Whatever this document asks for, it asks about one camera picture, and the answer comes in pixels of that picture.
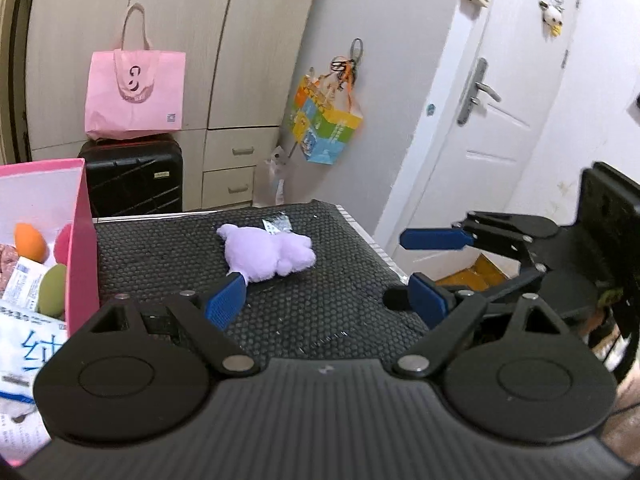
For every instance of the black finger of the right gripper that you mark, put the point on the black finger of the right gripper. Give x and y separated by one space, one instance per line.
396 298

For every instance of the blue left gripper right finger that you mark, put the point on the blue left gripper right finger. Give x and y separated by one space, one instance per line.
430 301

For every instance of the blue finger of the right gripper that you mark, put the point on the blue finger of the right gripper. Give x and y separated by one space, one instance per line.
435 239

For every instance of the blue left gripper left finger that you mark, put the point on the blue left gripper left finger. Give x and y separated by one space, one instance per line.
224 304

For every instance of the purple plush toy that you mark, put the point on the purple plush toy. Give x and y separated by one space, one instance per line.
260 256

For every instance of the green makeup sponge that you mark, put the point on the green makeup sponge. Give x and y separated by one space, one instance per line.
51 295

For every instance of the red strawberry plush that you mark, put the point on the red strawberry plush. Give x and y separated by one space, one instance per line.
62 244

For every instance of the blue white wet wipes pack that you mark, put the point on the blue white wet wipes pack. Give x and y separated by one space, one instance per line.
28 341

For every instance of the small white tissue pack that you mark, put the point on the small white tissue pack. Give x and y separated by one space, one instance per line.
22 290

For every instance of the orange makeup sponge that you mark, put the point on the orange makeup sponge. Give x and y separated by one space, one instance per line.
29 243

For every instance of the pink floral cloth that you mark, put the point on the pink floral cloth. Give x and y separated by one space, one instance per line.
11 261

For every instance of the black textured table mat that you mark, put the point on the black textured table mat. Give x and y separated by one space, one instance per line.
332 311

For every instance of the white door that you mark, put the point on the white door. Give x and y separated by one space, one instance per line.
476 167

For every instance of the black suitcase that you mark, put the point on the black suitcase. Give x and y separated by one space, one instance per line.
140 176

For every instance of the white clear hanging bag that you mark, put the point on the white clear hanging bag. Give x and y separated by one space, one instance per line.
269 182

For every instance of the colourful hanging paper bag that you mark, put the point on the colourful hanging paper bag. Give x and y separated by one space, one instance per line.
325 113

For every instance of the pink storage box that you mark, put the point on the pink storage box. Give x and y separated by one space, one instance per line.
48 195

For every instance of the pink tote bag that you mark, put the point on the pink tote bag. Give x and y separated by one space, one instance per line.
134 93

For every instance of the small plush door ornament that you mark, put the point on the small plush door ornament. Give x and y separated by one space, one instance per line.
552 17

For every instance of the beige wardrobe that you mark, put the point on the beige wardrobe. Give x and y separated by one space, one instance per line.
215 73

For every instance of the silver door handle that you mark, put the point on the silver door handle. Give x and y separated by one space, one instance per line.
475 86

